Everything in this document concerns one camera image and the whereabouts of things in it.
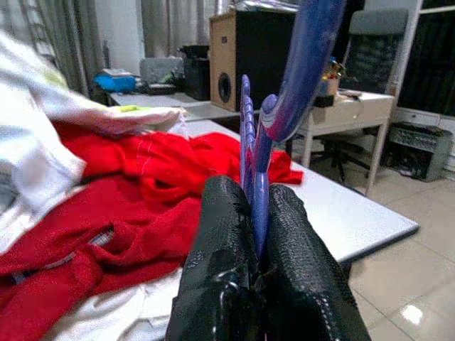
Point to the blue plastic case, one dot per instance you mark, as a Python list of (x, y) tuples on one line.
[(115, 82)]

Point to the white desk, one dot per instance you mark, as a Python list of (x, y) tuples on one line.
[(348, 110)]

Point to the grey printer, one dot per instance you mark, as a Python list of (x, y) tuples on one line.
[(416, 149)]

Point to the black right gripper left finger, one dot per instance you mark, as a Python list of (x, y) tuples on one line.
[(217, 248)]

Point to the grey curtain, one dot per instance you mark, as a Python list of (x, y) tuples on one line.
[(71, 35)]

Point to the red fleece garment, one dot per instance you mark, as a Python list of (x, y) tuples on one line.
[(149, 170)]

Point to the purple plastic hanger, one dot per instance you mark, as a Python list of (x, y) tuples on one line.
[(302, 71)]

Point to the colourful toy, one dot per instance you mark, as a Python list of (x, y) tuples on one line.
[(330, 78)]

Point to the white table black legs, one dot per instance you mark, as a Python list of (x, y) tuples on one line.
[(355, 220)]

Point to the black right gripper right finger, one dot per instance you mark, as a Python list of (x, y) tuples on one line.
[(302, 277)]

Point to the white garment yellow-green print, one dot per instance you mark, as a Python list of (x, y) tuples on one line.
[(35, 106)]

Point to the grey office chair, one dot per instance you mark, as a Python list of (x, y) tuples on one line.
[(377, 46)]

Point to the wooden speaker box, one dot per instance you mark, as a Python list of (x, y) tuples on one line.
[(227, 53)]

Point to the grey bag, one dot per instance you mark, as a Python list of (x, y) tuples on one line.
[(160, 71)]

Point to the black bin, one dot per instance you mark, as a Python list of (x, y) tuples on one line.
[(197, 78)]

